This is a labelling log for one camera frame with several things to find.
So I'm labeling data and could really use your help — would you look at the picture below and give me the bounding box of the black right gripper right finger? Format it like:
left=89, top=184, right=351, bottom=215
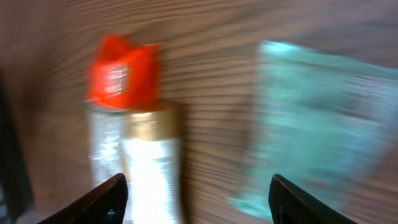
left=269, top=174, right=356, bottom=224

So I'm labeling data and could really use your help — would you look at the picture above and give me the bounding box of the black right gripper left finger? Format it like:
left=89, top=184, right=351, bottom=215
left=38, top=173, right=128, bottom=224

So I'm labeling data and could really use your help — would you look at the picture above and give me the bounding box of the white tube with gold cap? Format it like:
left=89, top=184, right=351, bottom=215
left=123, top=101, right=184, bottom=224

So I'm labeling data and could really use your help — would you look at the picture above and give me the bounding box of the teal snack packet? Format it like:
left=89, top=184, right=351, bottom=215
left=230, top=41, right=397, bottom=219

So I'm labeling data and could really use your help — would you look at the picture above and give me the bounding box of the orange spaghetti pack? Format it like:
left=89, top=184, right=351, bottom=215
left=85, top=34, right=159, bottom=187

